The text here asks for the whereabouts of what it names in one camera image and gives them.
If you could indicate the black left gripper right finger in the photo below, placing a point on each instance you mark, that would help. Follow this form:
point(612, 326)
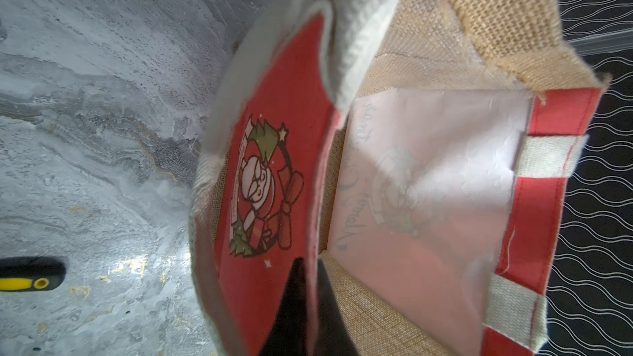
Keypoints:
point(333, 337)

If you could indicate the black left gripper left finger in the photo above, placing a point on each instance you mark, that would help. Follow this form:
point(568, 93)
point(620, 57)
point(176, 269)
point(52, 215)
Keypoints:
point(288, 335)

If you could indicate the yellow black screwdriver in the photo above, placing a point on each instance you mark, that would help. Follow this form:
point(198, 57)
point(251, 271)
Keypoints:
point(31, 274)

